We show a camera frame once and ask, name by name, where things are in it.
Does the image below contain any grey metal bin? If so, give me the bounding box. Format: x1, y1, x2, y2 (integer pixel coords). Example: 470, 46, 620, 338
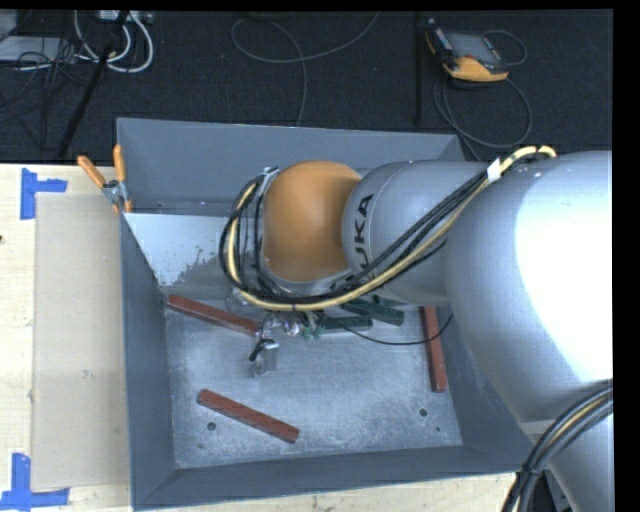
115, 117, 534, 511

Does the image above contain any dark green flat block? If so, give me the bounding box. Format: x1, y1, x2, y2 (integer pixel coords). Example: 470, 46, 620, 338
343, 294, 406, 327
319, 315, 375, 332

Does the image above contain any red-brown flat block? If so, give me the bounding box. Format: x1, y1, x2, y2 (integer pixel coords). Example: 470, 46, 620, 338
196, 389, 301, 445
166, 294, 262, 337
419, 305, 449, 394

